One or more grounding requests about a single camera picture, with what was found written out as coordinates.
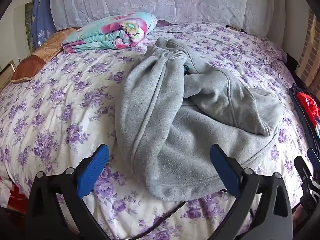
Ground folded floral quilt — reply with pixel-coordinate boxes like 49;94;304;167
61;12;157;53

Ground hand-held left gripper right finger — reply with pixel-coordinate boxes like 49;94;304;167
209;144;293;240

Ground black cable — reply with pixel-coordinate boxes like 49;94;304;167
125;189;229;240

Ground red and blue clothes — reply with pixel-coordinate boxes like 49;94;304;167
289;83;320;153

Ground red floral cloth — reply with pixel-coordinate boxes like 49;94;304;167
0;176;27;212

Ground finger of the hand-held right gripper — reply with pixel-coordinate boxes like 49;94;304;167
293;148;320;212

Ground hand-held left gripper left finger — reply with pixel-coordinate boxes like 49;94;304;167
26;144;110;240

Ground white lace curtain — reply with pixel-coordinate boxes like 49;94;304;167
49;0;287;40

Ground blue patterned cloth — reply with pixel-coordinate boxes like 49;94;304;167
31;0;57;49

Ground grey fleece hoodie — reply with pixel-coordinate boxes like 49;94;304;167
114;37;284;202

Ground brown patchwork pillow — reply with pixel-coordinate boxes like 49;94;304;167
10;27;81;83

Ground purple floral bed sheet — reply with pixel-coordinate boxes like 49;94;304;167
0;20;316;240

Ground brick patterned panel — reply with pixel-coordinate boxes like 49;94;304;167
295;9;320;87

